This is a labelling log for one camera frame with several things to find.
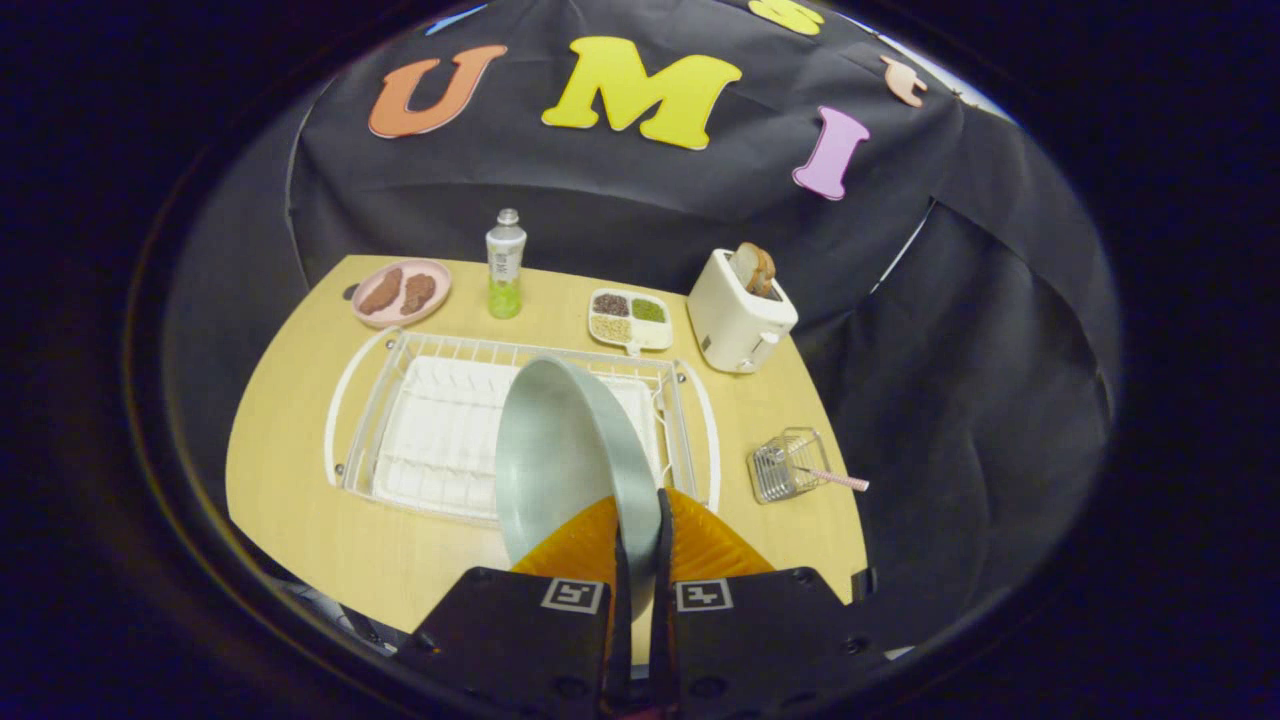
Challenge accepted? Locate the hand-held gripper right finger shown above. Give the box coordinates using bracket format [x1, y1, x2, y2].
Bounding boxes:
[648, 488, 891, 716]

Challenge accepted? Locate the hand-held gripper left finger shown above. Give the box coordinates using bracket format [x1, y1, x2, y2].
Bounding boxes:
[398, 493, 635, 716]

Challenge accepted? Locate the small wire basket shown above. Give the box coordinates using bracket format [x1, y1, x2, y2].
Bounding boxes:
[748, 427, 831, 504]

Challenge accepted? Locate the light green plate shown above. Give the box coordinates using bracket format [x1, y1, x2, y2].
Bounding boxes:
[495, 353, 663, 621]

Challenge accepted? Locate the white wire dish rack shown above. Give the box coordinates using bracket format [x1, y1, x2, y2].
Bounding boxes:
[324, 326, 723, 529]

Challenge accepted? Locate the pink plate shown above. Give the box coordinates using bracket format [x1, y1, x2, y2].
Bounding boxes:
[351, 259, 453, 329]

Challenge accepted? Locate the white toaster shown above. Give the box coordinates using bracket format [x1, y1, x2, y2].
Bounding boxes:
[687, 248, 799, 374]

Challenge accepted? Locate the white divided grain tray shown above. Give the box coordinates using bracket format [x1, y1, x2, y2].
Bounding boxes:
[587, 288, 674, 357]

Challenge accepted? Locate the clear bottle with green liquid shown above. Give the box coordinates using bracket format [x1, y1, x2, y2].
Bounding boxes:
[486, 208, 528, 320]

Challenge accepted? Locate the brown bread slice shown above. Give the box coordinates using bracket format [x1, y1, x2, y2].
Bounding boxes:
[728, 241, 777, 299]

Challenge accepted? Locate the black backdrop cloth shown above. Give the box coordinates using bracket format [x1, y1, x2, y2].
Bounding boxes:
[165, 0, 1121, 651]

